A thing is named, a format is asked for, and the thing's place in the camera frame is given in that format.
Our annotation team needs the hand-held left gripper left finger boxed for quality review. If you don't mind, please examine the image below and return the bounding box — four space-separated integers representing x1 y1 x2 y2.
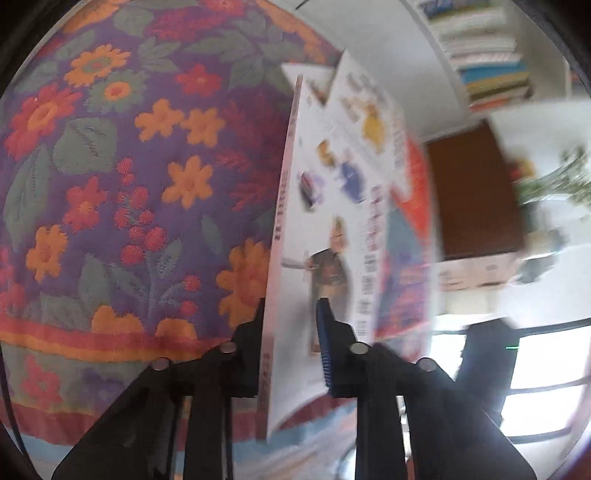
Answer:
51 298 267 480

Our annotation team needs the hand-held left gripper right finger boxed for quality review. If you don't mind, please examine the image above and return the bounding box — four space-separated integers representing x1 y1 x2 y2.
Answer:
315 298 539 480

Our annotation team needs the white picture book with figures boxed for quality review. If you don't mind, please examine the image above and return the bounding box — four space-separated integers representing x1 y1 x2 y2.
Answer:
265 64 385 445

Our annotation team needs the red cover book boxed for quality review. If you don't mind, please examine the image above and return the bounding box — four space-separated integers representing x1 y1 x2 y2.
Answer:
374 136 439 344

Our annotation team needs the white book with yellow figure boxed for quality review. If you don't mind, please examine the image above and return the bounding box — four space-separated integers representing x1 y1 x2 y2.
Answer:
323 50 419 195

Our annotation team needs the stack of shelved books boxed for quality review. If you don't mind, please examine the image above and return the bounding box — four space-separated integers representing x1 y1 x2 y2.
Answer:
418 0 534 114

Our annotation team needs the bright window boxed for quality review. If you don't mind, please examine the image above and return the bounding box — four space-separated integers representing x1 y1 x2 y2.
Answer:
428 318 591 446

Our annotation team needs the grey pot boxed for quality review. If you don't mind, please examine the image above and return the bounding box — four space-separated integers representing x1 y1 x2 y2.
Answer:
519 228 571 284

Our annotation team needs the brown wooden cabinet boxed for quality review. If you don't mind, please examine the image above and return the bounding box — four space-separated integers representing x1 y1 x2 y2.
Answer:
424 121 533 292

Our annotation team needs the small yellow red object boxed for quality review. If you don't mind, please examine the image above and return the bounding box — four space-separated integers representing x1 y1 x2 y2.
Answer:
512 158 537 182

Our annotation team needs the green potted plant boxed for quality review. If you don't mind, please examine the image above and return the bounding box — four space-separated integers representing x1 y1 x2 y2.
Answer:
516 147 591 209

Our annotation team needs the floral purple orange blanket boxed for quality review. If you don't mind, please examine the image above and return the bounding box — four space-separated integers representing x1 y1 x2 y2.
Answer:
0 0 370 462

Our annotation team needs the white bookshelf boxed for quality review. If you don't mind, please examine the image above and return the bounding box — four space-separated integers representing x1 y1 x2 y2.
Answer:
397 0 575 121

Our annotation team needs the black cable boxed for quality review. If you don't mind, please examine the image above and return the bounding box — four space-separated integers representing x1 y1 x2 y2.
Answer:
0 340 29 464

